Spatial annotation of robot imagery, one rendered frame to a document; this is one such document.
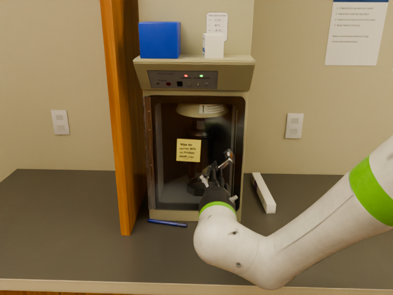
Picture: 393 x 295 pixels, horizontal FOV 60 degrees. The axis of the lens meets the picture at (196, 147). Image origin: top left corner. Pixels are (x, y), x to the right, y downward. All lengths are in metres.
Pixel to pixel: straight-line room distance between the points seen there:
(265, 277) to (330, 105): 0.98
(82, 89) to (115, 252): 0.76
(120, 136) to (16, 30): 0.79
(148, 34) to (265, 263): 0.61
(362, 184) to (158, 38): 0.60
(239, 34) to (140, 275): 0.73
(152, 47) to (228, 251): 0.54
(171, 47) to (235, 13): 0.22
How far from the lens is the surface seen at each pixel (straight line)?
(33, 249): 1.22
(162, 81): 0.99
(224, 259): 0.74
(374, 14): 1.59
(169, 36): 0.92
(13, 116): 1.75
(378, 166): 0.57
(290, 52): 1.50
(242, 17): 1.03
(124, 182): 1.09
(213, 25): 1.02
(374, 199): 0.58
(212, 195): 0.85
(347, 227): 0.62
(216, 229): 0.73
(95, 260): 1.11
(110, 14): 0.97
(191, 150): 1.09
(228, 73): 0.95
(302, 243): 0.69
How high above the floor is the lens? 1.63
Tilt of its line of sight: 22 degrees down
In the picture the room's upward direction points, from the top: straight up
